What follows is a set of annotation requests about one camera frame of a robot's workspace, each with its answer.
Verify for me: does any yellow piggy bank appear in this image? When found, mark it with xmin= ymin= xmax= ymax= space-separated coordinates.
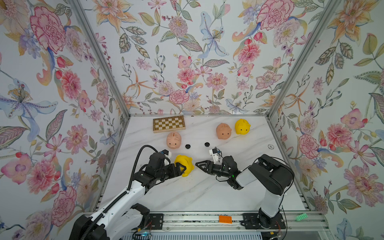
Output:
xmin=235 ymin=119 xmax=251 ymax=135
xmin=175 ymin=155 xmax=195 ymax=177

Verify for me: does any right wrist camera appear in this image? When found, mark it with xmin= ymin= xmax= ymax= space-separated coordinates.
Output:
xmin=209 ymin=147 xmax=223 ymax=165

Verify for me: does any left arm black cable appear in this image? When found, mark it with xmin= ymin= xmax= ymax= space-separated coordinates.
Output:
xmin=78 ymin=144 xmax=159 ymax=240

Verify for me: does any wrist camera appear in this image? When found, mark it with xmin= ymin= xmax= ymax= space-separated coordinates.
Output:
xmin=161 ymin=150 xmax=172 ymax=159
xmin=209 ymin=147 xmax=223 ymax=165

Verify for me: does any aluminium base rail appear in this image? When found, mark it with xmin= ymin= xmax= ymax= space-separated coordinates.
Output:
xmin=149 ymin=210 xmax=329 ymax=232

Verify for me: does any wooden chessboard box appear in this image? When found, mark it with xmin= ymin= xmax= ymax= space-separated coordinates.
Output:
xmin=153 ymin=116 xmax=186 ymax=133

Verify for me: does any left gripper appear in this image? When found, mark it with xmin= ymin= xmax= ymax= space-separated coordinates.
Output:
xmin=155 ymin=162 xmax=188 ymax=181

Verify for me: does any green connector on rail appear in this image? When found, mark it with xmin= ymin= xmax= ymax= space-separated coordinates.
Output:
xmin=295 ymin=214 xmax=308 ymax=222

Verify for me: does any pink piggy bank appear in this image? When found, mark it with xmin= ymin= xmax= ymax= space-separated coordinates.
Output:
xmin=216 ymin=123 xmax=232 ymax=140
xmin=167 ymin=132 xmax=182 ymax=149

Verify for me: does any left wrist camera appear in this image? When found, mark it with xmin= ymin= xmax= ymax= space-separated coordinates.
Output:
xmin=161 ymin=150 xmax=172 ymax=159

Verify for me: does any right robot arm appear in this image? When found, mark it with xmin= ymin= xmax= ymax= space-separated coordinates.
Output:
xmin=195 ymin=154 xmax=295 ymax=225

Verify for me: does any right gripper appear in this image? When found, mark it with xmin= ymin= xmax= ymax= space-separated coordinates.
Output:
xmin=196 ymin=161 xmax=232 ymax=180

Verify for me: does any orange tag on rail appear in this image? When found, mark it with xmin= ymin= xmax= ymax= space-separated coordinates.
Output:
xmin=219 ymin=215 xmax=233 ymax=224

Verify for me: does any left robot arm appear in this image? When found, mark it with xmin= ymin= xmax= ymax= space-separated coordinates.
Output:
xmin=69 ymin=152 xmax=194 ymax=240

